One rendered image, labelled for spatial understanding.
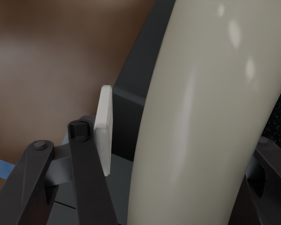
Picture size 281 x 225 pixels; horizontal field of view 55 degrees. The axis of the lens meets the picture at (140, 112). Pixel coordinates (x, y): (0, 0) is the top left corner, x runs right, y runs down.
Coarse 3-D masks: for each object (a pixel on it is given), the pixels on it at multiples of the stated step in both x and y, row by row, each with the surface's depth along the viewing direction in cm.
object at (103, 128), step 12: (108, 96) 18; (108, 108) 16; (96, 120) 15; (108, 120) 15; (96, 132) 14; (108, 132) 14; (96, 144) 14; (108, 144) 14; (108, 156) 14; (108, 168) 15
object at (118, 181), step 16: (112, 160) 115; (128, 160) 121; (112, 176) 105; (128, 176) 110; (64, 192) 87; (112, 192) 97; (128, 192) 101; (64, 208) 81; (48, 224) 74; (64, 224) 76
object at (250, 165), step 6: (252, 156) 13; (252, 162) 13; (258, 162) 13; (252, 168) 13; (258, 168) 13; (246, 174) 13; (252, 174) 13; (258, 174) 13; (264, 174) 13; (258, 180) 13
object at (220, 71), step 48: (192, 0) 5; (240, 0) 5; (192, 48) 5; (240, 48) 5; (192, 96) 5; (240, 96) 5; (144, 144) 7; (192, 144) 6; (240, 144) 6; (144, 192) 7; (192, 192) 6
